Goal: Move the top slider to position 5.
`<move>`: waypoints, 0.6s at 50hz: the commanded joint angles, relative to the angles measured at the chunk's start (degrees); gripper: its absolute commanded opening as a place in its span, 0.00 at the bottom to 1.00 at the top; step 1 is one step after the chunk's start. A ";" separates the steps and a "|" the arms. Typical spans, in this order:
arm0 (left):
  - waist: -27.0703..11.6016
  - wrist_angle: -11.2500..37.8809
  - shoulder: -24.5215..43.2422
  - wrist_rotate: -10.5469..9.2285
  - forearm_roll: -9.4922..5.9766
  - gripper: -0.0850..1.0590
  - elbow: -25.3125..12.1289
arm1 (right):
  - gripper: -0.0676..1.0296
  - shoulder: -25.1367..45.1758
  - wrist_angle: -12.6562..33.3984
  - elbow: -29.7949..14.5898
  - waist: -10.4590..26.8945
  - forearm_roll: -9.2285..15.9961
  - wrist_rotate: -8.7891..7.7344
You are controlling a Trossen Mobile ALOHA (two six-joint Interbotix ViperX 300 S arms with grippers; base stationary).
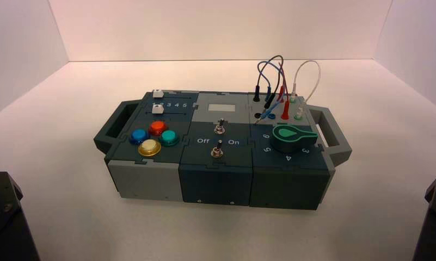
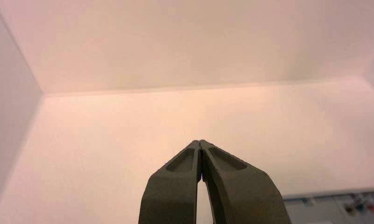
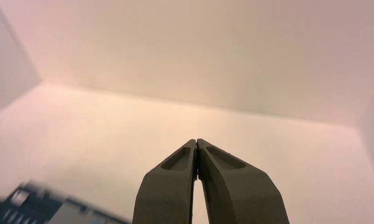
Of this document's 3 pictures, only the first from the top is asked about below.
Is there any yellow round push button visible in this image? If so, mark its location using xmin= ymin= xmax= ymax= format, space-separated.
xmin=138 ymin=139 xmax=162 ymax=157

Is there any black banana plug cable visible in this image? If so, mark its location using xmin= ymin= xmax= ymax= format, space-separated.
xmin=253 ymin=55 xmax=286 ymax=109

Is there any green round push button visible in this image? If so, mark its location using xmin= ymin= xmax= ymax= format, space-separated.
xmin=158 ymin=130 xmax=180 ymax=147

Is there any green rotary selector knob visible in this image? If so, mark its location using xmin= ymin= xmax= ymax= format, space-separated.
xmin=272 ymin=125 xmax=318 ymax=153

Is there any blue banana plug cable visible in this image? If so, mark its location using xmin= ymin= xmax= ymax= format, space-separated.
xmin=255 ymin=60 xmax=287 ymax=126

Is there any white banana plug cable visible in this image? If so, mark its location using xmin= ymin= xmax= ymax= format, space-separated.
xmin=291 ymin=60 xmax=322 ymax=118

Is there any blue round push button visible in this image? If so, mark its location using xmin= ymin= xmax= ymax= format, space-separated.
xmin=130 ymin=129 xmax=150 ymax=146

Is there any red round push button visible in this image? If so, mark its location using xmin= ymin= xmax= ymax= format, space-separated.
xmin=148 ymin=120 xmax=169 ymax=136

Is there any red banana plug cable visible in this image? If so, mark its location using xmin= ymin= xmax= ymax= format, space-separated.
xmin=277 ymin=61 xmax=291 ymax=121

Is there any dark teal grey control box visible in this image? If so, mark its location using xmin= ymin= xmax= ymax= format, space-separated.
xmin=93 ymin=90 xmax=353 ymax=211

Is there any metal toggle switch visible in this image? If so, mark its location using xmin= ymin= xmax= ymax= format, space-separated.
xmin=211 ymin=139 xmax=224 ymax=158
xmin=214 ymin=117 xmax=227 ymax=135

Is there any small grey display screen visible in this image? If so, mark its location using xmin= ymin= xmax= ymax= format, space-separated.
xmin=207 ymin=103 xmax=236 ymax=113

